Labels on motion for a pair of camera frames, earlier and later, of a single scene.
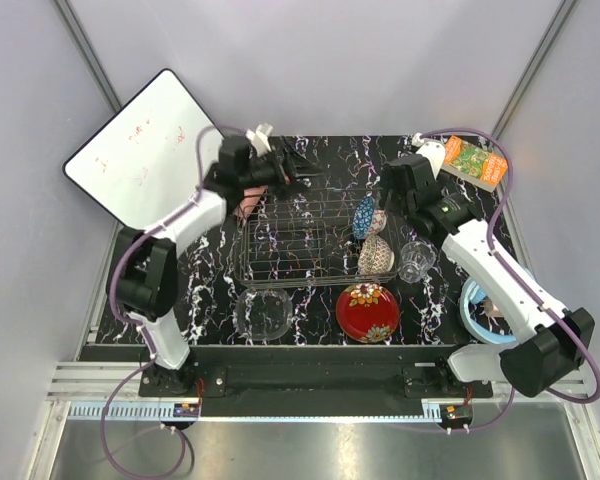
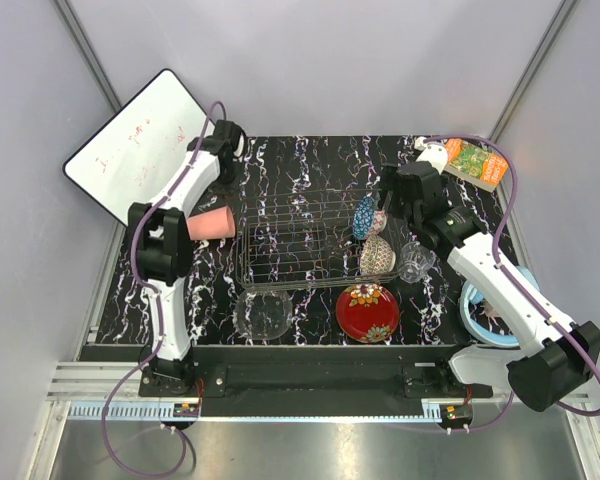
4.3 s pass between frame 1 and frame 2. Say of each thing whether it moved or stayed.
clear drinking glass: stayed
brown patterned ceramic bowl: stayed
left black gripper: moved
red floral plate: stayed
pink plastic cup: moved
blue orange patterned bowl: stayed
